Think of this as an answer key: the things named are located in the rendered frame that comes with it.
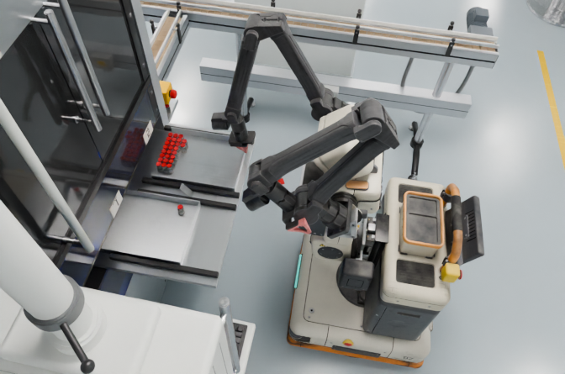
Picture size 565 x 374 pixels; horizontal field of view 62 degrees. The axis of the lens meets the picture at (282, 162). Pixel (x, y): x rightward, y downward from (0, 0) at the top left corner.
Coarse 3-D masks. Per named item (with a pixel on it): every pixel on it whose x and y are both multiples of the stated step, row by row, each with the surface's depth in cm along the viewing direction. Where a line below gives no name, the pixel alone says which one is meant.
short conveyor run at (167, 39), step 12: (168, 12) 246; (180, 12) 245; (168, 24) 245; (180, 24) 244; (156, 36) 235; (168, 36) 233; (180, 36) 240; (156, 48) 234; (168, 48) 234; (180, 48) 246; (156, 60) 223; (168, 60) 231; (168, 72) 234
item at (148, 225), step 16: (128, 192) 187; (144, 192) 185; (128, 208) 184; (144, 208) 185; (160, 208) 185; (176, 208) 185; (192, 208) 185; (112, 224) 180; (128, 224) 180; (144, 224) 180; (160, 224) 181; (176, 224) 181; (192, 224) 177; (112, 240) 176; (128, 240) 176; (144, 240) 176; (160, 240) 177; (176, 240) 177; (144, 256) 170; (160, 256) 173; (176, 256) 173
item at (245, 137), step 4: (232, 132) 194; (244, 132) 187; (248, 132) 193; (252, 132) 193; (232, 136) 193; (236, 136) 188; (240, 136) 188; (244, 136) 189; (248, 136) 192; (252, 136) 191; (232, 140) 192; (236, 140) 191; (240, 140) 190; (244, 140) 190; (248, 140) 190; (252, 140) 190; (252, 144) 190
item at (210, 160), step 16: (176, 128) 205; (192, 144) 205; (208, 144) 205; (224, 144) 205; (192, 160) 199; (208, 160) 200; (224, 160) 200; (240, 160) 200; (160, 176) 190; (176, 176) 194; (192, 176) 194; (208, 176) 195; (224, 176) 195
